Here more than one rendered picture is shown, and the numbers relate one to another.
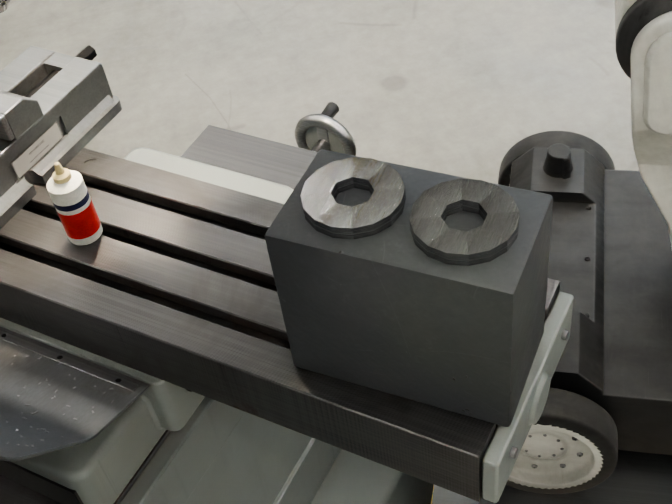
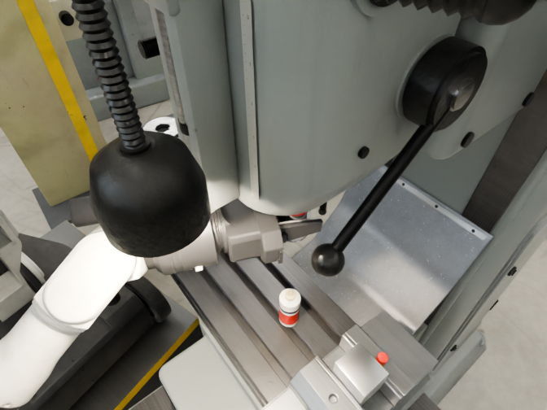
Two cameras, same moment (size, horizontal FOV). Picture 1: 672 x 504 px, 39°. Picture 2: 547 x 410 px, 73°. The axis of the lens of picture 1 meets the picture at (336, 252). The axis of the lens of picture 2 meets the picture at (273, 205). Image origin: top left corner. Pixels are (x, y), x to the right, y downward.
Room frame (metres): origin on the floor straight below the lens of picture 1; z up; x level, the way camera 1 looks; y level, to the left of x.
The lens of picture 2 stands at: (1.17, 0.36, 1.61)
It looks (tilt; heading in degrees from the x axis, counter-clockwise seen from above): 46 degrees down; 198
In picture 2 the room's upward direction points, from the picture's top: straight up
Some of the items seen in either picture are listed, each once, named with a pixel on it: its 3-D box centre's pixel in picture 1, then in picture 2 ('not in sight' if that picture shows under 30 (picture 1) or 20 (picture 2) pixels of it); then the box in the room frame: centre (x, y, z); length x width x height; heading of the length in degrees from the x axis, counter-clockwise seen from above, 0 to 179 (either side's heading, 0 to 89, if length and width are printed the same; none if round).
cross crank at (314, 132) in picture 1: (315, 155); not in sight; (1.26, 0.01, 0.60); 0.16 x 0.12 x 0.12; 146
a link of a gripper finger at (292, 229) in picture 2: not in sight; (299, 231); (0.88, 0.30, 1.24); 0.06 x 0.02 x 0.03; 124
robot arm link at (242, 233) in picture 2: not in sight; (225, 228); (0.90, 0.21, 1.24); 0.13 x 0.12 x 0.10; 34
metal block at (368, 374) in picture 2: not in sight; (358, 375); (0.94, 0.42, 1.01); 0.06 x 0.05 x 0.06; 55
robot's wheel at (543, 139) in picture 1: (556, 182); not in sight; (1.21, -0.40, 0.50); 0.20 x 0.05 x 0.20; 73
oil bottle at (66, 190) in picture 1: (71, 199); (289, 304); (0.83, 0.28, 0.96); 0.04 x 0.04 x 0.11
